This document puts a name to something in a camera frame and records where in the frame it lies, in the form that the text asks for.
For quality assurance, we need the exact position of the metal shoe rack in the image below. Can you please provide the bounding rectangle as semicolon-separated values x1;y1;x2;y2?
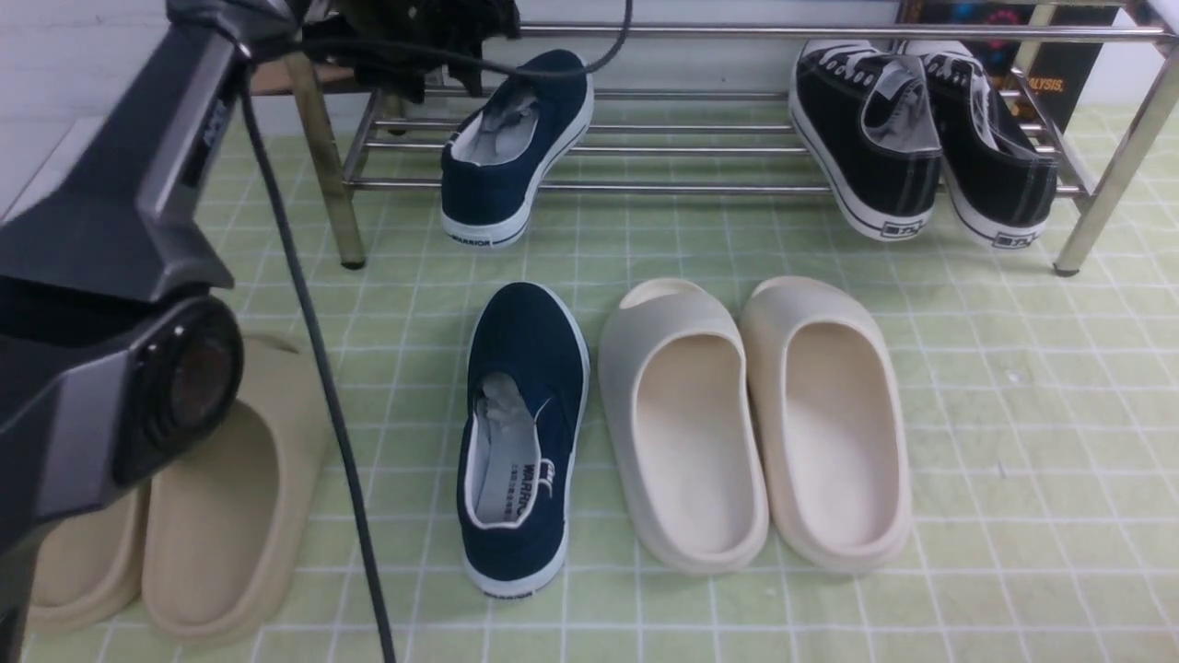
276;0;1179;277

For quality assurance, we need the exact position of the black canvas sneaker left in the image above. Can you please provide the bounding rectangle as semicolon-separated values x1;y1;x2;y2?
788;41;942;242

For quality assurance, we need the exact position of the green checkered floor mat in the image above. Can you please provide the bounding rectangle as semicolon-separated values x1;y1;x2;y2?
18;101;1178;662

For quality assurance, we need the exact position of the cream slipper left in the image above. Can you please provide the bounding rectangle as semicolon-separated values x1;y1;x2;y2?
597;278;769;575

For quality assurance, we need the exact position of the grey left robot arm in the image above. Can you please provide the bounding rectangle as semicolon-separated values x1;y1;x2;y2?
1;1;519;662

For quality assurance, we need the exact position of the cream slipper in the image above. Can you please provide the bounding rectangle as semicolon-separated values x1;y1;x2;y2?
738;276;914;575
597;278;769;575

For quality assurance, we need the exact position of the dark printed box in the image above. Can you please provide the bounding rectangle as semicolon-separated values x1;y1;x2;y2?
897;1;1117;132

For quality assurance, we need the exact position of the tan slipper right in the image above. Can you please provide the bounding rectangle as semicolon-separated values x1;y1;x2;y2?
141;332;332;646

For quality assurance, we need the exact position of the black canvas sneaker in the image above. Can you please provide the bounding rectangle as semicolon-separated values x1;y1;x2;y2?
897;41;1058;250
788;41;942;242

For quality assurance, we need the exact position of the cream slipper right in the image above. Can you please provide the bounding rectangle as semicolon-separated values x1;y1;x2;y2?
738;276;914;575

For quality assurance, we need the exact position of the tan slipper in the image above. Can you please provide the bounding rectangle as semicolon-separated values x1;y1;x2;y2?
29;486;150;634
141;332;332;646

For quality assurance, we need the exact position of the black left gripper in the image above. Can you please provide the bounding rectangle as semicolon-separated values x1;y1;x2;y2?
304;1;519;104

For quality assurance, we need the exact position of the navy slip-on shoe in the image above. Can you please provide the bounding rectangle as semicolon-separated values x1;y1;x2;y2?
456;282;590;600
439;50;595;247

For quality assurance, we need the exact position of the black canvas sneaker right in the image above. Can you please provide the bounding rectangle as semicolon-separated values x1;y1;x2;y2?
897;41;1058;250

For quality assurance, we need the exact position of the tan slipper left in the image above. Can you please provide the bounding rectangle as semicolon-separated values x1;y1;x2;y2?
29;486;150;634

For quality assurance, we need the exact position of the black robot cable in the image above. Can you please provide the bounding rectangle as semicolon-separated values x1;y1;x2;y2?
238;0;635;663

